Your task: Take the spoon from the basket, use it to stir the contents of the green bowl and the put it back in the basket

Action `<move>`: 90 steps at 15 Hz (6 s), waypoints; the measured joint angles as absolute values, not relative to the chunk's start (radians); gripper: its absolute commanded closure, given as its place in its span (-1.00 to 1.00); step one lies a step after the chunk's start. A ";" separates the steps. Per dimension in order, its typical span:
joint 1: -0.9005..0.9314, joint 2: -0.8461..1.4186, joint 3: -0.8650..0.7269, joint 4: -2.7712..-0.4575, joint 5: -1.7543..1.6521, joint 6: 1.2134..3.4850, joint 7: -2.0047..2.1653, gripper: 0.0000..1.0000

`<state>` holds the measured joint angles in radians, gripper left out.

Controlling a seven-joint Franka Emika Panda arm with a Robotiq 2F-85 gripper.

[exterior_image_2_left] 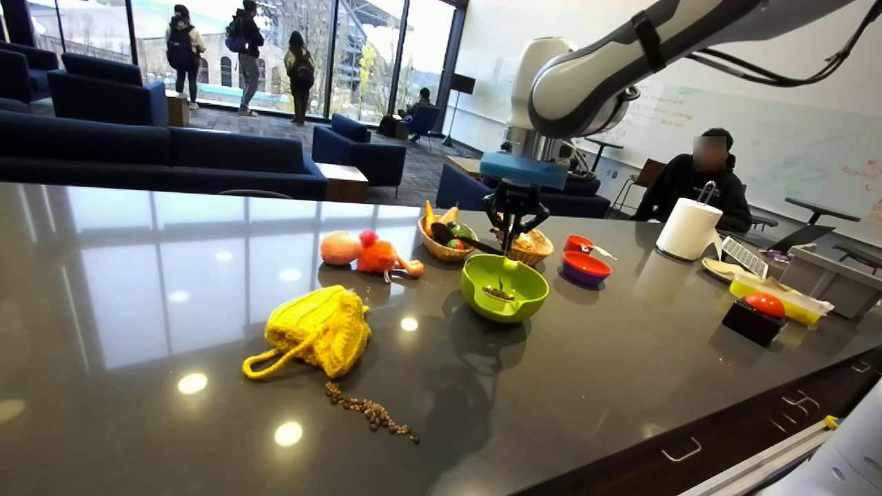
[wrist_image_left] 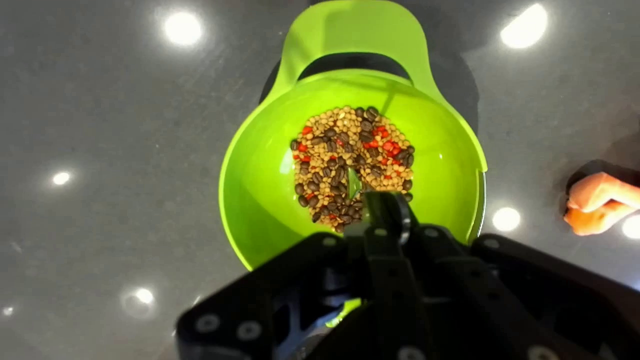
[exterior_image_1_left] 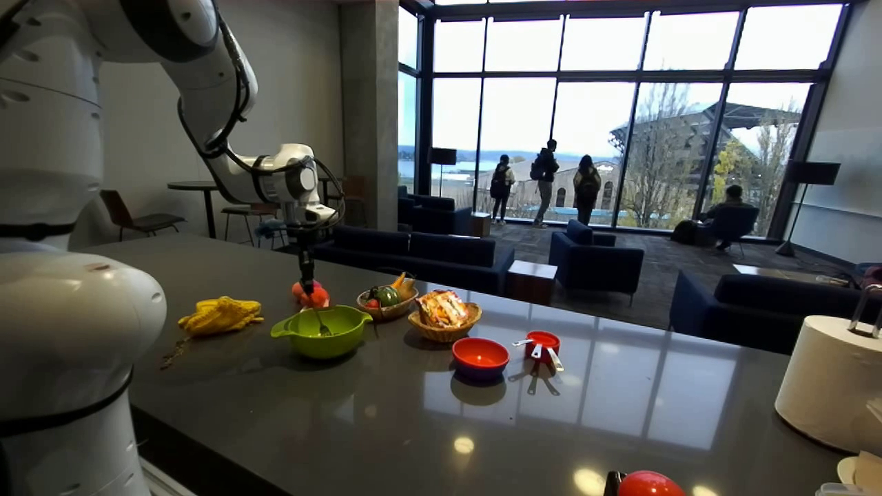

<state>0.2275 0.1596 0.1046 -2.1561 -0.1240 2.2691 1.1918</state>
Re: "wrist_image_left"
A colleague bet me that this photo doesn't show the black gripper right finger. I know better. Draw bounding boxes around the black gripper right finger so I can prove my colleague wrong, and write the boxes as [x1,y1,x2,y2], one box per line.
[399,198,640,360]

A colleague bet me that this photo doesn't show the mixed beans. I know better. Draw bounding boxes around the mixed beans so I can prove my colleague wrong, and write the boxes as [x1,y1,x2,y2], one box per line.
[289,104,416,233]

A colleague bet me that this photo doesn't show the green bowl with handle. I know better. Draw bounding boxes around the green bowl with handle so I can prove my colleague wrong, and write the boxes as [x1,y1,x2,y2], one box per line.
[216,0,490,271]

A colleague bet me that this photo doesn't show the red orange toy fruit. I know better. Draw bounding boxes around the red orange toy fruit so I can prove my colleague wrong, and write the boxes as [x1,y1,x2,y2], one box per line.
[562,170,640,237]

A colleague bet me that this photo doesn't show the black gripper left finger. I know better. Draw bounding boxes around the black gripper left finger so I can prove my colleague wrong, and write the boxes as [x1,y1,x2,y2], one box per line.
[177,189,431,360]

